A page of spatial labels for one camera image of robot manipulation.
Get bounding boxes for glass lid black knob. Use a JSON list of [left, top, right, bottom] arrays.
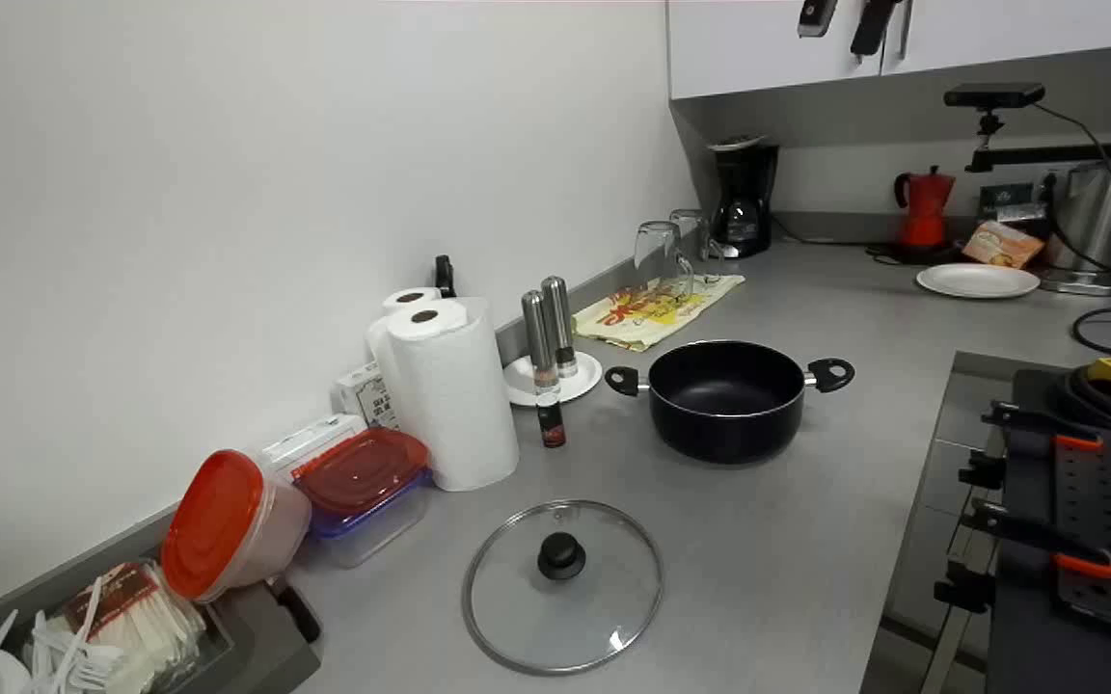
[[460, 496, 668, 678]]

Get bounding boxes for black cooking pot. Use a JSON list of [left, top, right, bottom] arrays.
[[602, 334, 862, 465]]

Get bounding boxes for clear container red lid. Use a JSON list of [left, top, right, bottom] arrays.
[[290, 425, 435, 570]]

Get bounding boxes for translucent container orange lid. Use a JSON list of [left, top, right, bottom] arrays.
[[160, 448, 318, 608]]

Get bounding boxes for red moka pot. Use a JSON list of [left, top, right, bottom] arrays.
[[890, 160, 962, 255]]

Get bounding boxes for steel spice grinder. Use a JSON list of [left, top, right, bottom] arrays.
[[542, 273, 582, 376], [519, 285, 564, 389]]

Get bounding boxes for small white saucer plate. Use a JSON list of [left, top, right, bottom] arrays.
[[502, 347, 608, 412]]

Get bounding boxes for small brown bottle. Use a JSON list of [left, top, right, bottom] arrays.
[[537, 401, 572, 449]]

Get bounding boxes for white paper towel roll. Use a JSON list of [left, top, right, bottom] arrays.
[[363, 280, 448, 376], [381, 293, 524, 496]]

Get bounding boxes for clear drinking glass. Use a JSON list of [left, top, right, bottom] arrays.
[[635, 216, 686, 270]]

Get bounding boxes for white power strip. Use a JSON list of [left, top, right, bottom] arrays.
[[329, 363, 401, 433]]

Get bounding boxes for black coffee maker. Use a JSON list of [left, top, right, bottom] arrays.
[[704, 133, 785, 264]]

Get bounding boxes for flat white box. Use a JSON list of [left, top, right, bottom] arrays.
[[260, 412, 372, 478]]

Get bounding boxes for dark recessed cooktop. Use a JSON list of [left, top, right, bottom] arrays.
[[862, 349, 1111, 694]]

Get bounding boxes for white dinner plate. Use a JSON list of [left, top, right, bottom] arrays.
[[910, 258, 1047, 304]]

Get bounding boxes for grey plastic tray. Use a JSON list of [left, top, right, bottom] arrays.
[[0, 505, 323, 694]]

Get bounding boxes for orange snack packet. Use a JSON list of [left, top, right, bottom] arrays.
[[962, 216, 1050, 273]]

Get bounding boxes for black bar clamp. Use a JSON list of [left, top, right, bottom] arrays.
[[956, 395, 1111, 493], [934, 560, 1010, 617], [962, 496, 1111, 591]]

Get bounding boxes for bag of plastic cutlery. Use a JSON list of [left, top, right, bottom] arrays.
[[28, 556, 214, 694]]

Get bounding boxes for steel electric kettle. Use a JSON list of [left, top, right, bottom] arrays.
[[1047, 160, 1111, 279]]

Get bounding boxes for dark cabinet handle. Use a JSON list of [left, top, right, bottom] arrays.
[[794, 0, 842, 39], [849, 0, 903, 63]]

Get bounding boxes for black stereo camera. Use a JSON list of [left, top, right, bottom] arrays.
[[941, 79, 1050, 110]]

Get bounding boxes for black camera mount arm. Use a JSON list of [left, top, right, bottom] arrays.
[[962, 108, 1111, 176]]

